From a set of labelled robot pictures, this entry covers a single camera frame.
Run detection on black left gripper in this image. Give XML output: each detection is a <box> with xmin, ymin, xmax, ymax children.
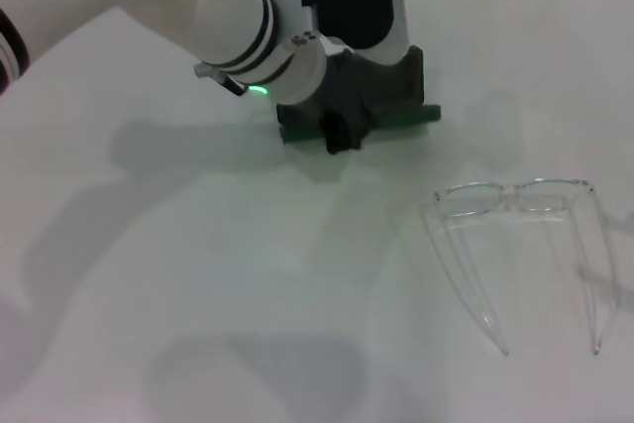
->
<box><xmin>274</xmin><ymin>49</ymin><xmax>377</xmax><ymax>154</ymax></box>

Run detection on green glasses case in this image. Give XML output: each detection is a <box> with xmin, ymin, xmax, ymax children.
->
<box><xmin>278</xmin><ymin>45</ymin><xmax>443</xmax><ymax>148</ymax></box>

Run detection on clear plastic glasses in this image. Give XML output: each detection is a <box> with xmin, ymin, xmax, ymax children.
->
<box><xmin>420</xmin><ymin>177</ymin><xmax>620</xmax><ymax>358</ymax></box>

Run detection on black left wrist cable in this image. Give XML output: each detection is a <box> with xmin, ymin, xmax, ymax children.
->
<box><xmin>193</xmin><ymin>61</ymin><xmax>249</xmax><ymax>97</ymax></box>

